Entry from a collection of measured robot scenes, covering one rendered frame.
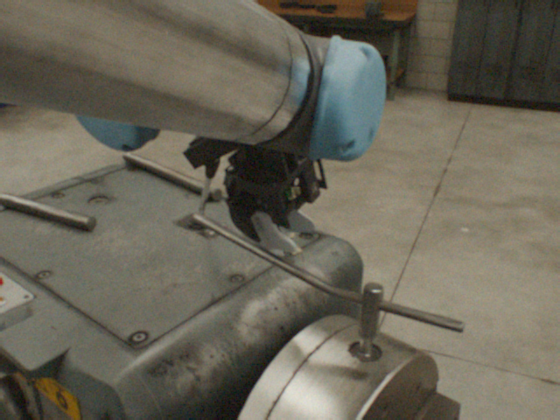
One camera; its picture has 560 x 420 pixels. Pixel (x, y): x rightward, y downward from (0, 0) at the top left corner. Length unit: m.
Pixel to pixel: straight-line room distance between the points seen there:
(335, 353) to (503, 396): 1.92
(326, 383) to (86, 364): 0.26
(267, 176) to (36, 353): 0.32
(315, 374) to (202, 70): 0.47
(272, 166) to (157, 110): 0.33
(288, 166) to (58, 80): 0.39
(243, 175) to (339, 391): 0.25
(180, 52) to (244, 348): 0.51
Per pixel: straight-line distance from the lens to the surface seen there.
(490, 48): 6.54
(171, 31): 0.22
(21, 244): 0.92
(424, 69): 7.21
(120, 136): 0.42
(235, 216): 0.61
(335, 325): 0.72
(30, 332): 0.72
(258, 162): 0.57
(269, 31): 0.28
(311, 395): 0.64
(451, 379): 2.56
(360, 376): 0.64
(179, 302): 0.72
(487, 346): 2.79
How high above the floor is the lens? 1.66
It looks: 27 degrees down
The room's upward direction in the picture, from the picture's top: straight up
